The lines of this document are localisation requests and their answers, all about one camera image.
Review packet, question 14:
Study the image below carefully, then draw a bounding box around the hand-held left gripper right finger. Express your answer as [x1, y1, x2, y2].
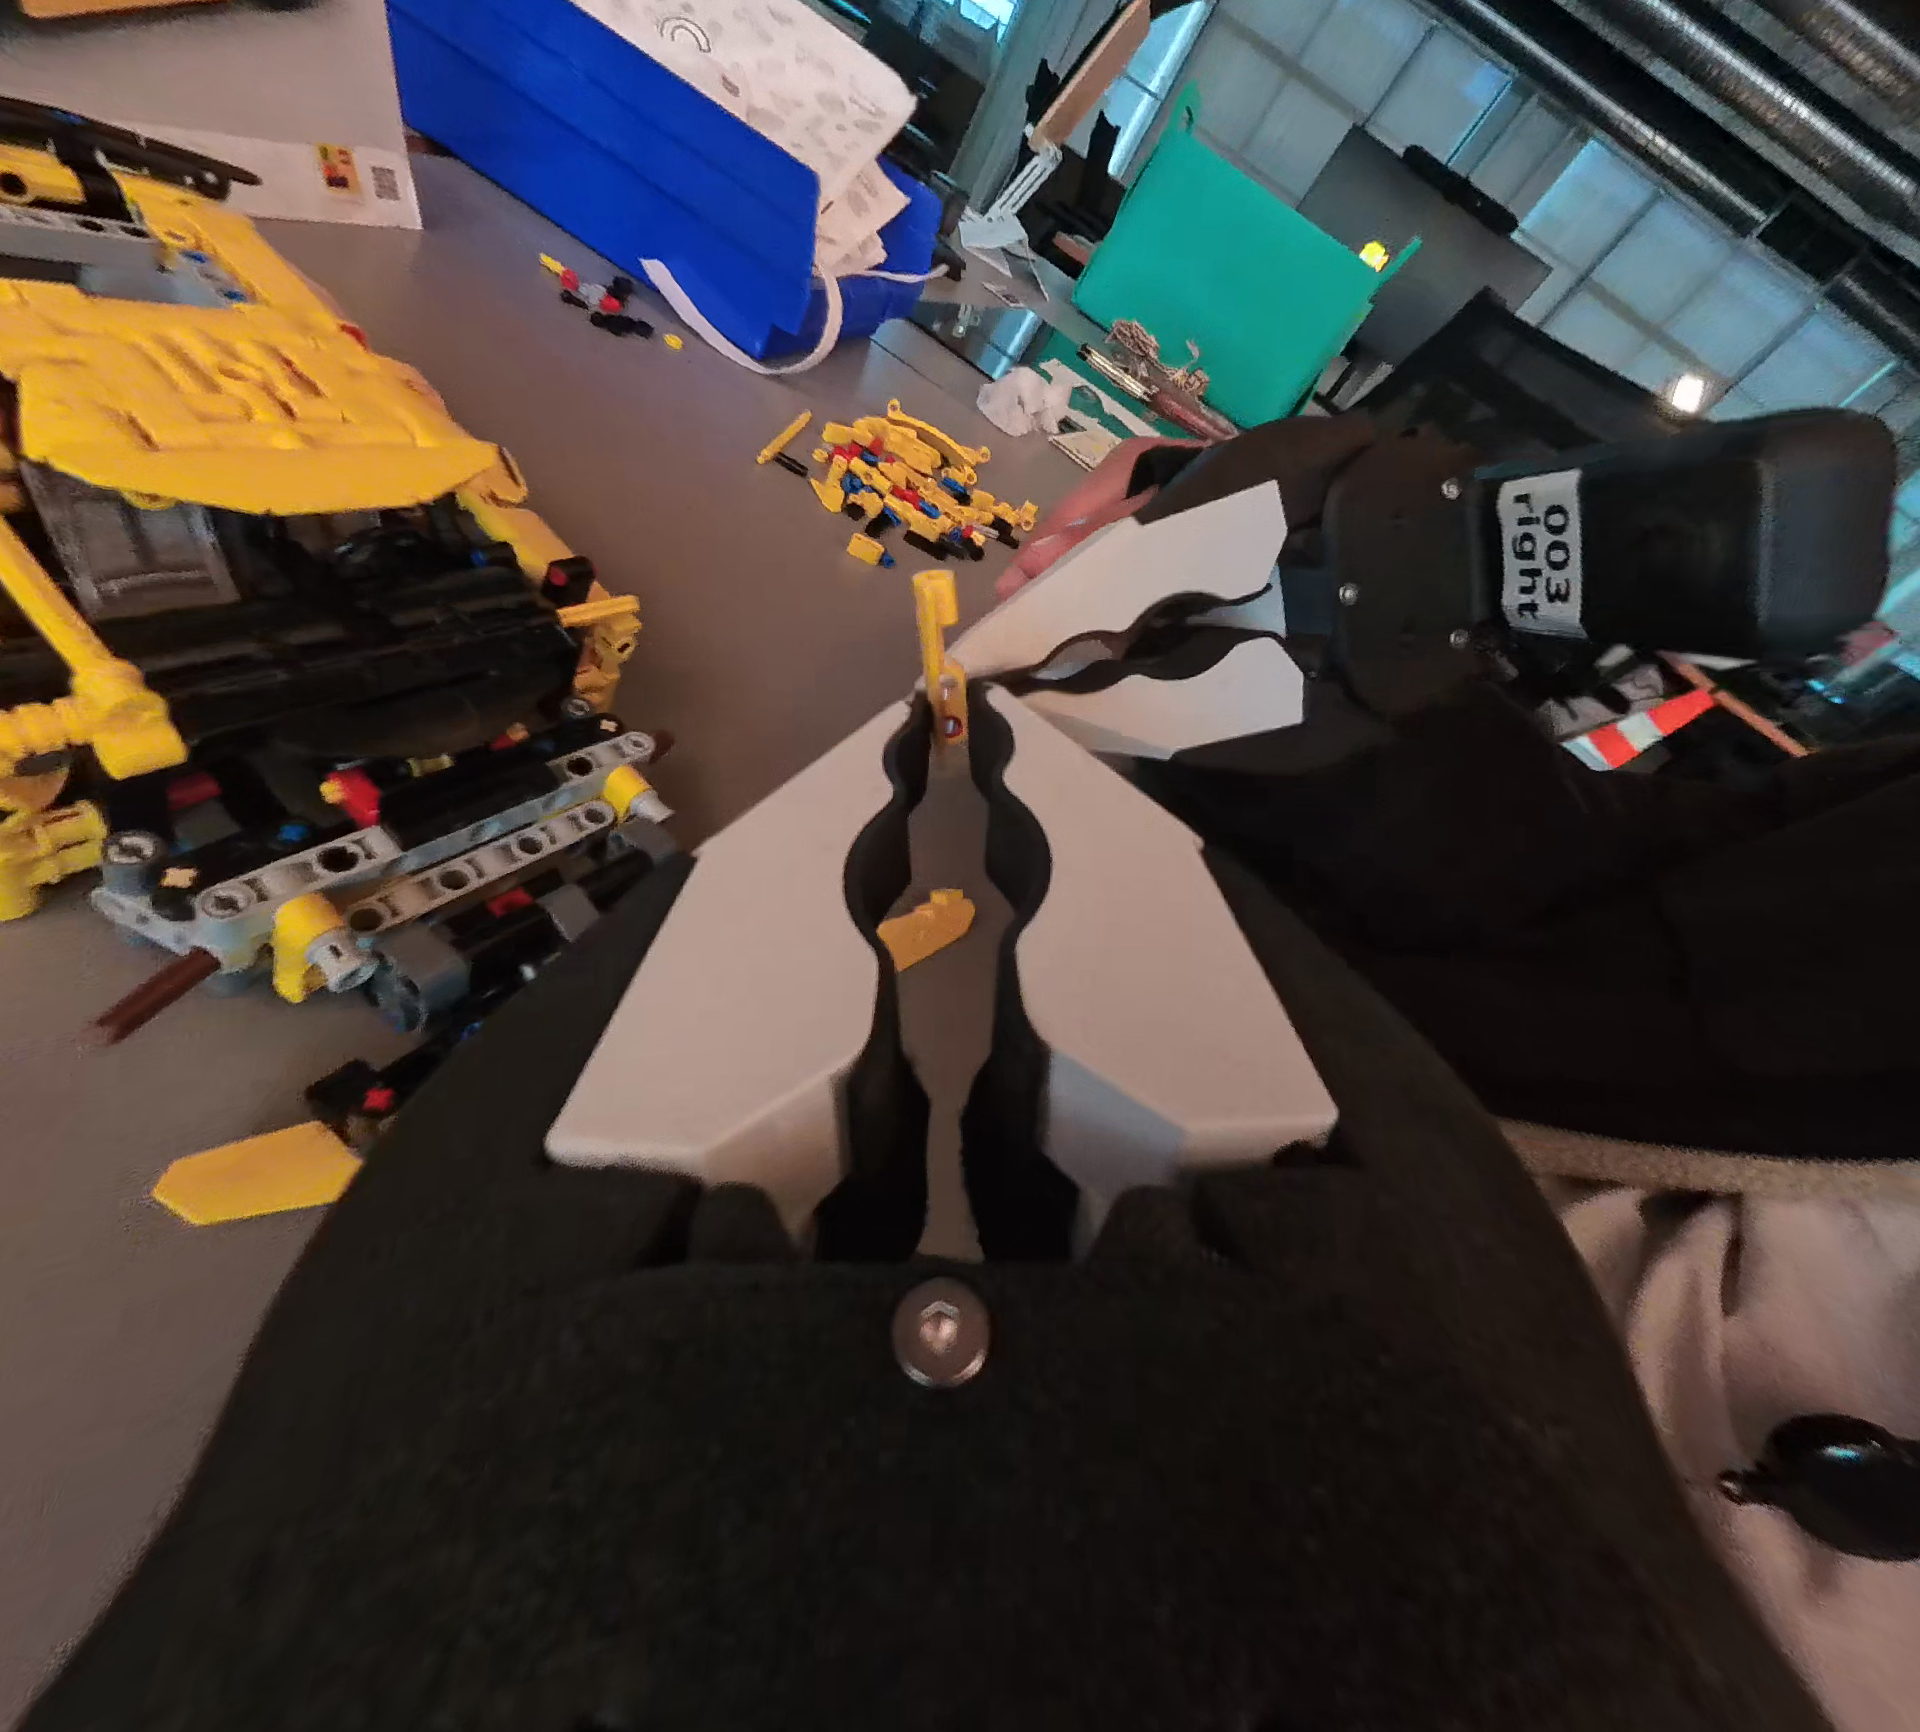
[964, 687, 1340, 1258]

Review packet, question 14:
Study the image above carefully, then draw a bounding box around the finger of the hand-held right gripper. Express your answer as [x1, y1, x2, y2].
[943, 483, 1295, 684]
[1032, 627, 1310, 762]

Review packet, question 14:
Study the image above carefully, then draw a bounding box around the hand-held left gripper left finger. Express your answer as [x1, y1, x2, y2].
[544, 694, 919, 1258]

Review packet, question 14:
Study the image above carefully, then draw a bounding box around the small yellow brick connector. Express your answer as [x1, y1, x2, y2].
[909, 569, 971, 755]

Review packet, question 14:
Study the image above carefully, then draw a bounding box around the yellow brick car model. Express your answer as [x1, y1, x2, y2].
[0, 96, 677, 1033]

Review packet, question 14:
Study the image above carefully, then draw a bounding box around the grey desk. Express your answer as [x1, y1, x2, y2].
[0, 148, 1250, 1732]

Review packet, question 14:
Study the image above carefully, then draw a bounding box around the person's right hand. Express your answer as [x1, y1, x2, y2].
[993, 446, 1189, 605]

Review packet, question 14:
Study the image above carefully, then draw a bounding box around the green white sheet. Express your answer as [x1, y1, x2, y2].
[1034, 359, 1250, 479]

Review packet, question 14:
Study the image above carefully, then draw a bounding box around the wooden model kit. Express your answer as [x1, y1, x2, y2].
[1102, 314, 1241, 441]

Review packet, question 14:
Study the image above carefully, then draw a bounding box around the small yellow brick piece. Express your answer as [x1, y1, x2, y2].
[875, 888, 977, 974]

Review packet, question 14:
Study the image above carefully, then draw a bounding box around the white crumpled tissue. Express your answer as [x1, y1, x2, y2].
[977, 364, 1120, 443]

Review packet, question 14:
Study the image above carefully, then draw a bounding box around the pile of loose bricks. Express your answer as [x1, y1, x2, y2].
[756, 401, 1041, 571]

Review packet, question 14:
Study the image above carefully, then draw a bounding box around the teal bag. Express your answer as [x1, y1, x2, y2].
[1071, 83, 1422, 425]

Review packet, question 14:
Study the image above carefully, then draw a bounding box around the yellow brick panel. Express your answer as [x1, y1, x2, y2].
[151, 1121, 366, 1229]

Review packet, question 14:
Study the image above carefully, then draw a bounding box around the brown brick axle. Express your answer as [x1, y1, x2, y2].
[81, 954, 223, 1049]

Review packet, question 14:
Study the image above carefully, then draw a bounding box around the small cluster of bricks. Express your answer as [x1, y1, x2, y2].
[540, 251, 685, 353]

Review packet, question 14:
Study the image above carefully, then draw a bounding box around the person's light grey hoodie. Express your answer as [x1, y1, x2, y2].
[1500, 1117, 1920, 1732]

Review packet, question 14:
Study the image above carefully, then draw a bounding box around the white patterned paper bag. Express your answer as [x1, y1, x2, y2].
[481, 0, 965, 381]

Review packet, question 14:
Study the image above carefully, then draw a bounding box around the blue plastic bin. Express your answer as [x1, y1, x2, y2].
[366, 0, 949, 381]

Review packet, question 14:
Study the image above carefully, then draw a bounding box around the car instruction booklet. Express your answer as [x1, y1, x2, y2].
[0, 0, 425, 233]

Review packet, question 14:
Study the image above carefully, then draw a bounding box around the black hoodie drawstring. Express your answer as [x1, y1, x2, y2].
[1716, 1414, 1920, 1565]

